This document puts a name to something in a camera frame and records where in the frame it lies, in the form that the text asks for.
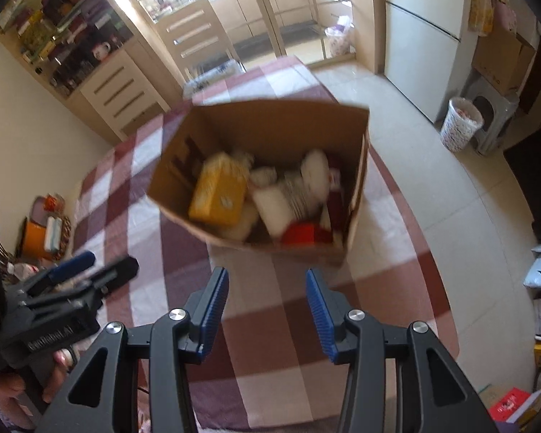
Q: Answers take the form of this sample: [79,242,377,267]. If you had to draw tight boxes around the beige kitchen cabinets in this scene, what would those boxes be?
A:
[205,0,350,48]

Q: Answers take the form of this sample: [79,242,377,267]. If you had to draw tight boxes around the clear cotton swab box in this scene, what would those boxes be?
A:
[252,172,324,238]

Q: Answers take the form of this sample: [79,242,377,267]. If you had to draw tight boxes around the brown cardboard box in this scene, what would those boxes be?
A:
[146,99,370,268]

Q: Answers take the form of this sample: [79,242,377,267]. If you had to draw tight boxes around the red flat gift box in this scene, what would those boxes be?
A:
[489,387,541,423]

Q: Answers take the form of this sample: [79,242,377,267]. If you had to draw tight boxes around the dark wooden shelf unit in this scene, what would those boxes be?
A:
[502,113,541,247]

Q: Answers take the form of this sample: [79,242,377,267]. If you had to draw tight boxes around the cream display cabinet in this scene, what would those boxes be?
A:
[0,0,172,143]

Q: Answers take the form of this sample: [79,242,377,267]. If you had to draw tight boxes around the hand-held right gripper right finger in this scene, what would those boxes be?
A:
[305,267,501,433]

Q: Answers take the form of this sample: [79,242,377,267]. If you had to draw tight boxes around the floral seat cushion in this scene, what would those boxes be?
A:
[182,60,247,100]

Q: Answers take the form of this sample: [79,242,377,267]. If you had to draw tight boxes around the floral waste bin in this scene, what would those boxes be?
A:
[325,16,356,60]

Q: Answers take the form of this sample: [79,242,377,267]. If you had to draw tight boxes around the beaded round trivet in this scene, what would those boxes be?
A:
[58,216,74,256]

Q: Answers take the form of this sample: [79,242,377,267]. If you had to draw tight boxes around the person's left hand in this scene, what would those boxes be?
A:
[0,345,80,409]

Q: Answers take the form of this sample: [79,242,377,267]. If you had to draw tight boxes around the checkered tablecloth table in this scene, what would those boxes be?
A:
[72,56,461,433]

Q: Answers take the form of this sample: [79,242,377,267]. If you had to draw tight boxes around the large cardboard carton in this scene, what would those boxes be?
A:
[472,27,536,96]

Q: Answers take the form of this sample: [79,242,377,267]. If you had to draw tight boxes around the pink hanging bag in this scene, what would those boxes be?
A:
[493,0,517,33]

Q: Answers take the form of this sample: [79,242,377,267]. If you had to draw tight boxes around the grey plastic stool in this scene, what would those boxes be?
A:
[460,70,520,157]

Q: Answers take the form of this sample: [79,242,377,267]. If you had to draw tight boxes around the small yellow box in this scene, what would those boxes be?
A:
[188,152,250,228]

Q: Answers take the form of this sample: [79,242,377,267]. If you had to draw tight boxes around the pink snack tray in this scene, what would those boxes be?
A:
[31,194,66,224]

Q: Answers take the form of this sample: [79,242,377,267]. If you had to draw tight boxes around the white refrigerator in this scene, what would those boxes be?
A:
[383,0,468,123]

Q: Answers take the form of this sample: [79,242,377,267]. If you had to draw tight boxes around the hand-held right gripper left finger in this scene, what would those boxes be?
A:
[35,267,230,433]

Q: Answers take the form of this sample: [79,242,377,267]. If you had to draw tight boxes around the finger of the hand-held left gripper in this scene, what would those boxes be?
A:
[18,256,140,321]
[13,250,96,299]

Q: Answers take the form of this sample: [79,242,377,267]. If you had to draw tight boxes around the orange tray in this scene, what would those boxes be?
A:
[22,221,57,261]

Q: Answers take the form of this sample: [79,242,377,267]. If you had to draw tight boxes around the yellow hanging bag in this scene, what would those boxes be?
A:
[469,0,495,37]

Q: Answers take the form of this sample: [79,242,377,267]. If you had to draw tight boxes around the cream slatted chair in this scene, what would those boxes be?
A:
[155,0,242,86]

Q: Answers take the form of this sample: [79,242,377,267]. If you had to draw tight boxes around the patterned white waste bin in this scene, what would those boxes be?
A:
[441,97,484,153]

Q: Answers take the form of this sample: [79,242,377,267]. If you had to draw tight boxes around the red box with yellow handles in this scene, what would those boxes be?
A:
[280,222,334,247]

